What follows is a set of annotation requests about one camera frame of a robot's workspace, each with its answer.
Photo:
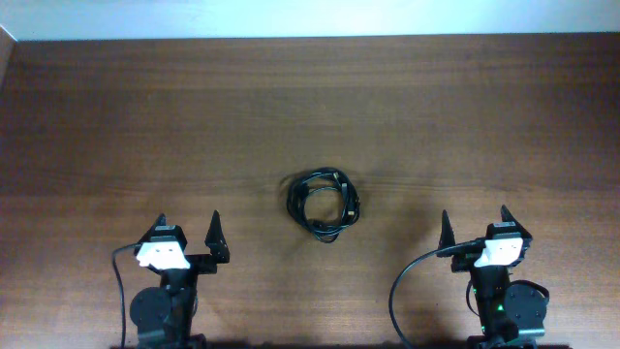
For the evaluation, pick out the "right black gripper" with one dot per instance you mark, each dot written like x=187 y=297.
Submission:
x=463 y=261

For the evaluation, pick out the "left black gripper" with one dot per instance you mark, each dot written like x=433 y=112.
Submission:
x=218 y=252

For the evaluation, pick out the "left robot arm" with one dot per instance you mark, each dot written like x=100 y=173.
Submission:
x=163 y=314

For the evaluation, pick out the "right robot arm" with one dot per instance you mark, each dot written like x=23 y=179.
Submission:
x=511 y=312

